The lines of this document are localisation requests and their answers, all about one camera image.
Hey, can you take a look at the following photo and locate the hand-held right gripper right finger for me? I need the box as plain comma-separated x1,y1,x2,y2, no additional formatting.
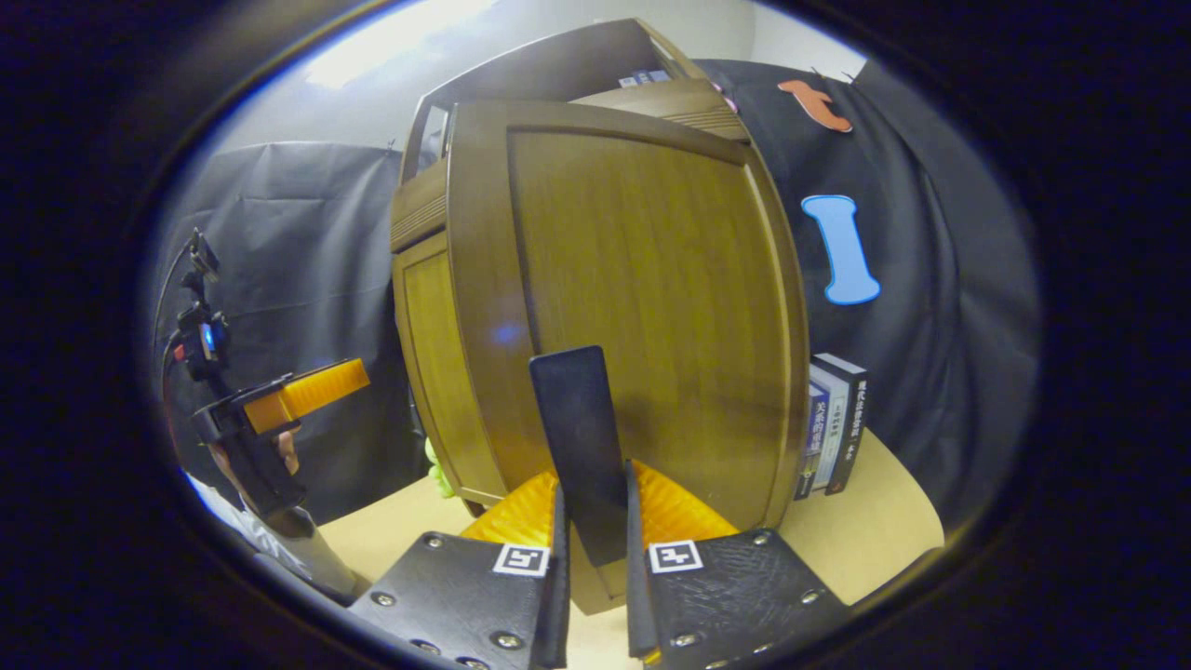
625,459,853,670

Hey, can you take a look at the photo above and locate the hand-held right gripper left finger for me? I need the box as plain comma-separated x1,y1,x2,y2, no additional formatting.
347,468,571,670

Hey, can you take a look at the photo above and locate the wooden shoe cabinet door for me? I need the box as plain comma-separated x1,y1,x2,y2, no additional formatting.
447,98,810,615
393,231,508,508

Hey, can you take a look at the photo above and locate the black backdrop cloth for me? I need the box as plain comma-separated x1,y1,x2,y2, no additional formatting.
154,58,1041,531

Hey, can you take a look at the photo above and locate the green frog toy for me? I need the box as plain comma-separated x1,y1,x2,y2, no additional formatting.
424,437,457,500

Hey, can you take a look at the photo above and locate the blue cover book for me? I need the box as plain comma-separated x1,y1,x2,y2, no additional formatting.
794,382,827,502

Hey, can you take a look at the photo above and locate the black cover book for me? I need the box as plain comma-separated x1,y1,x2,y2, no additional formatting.
823,354,869,496

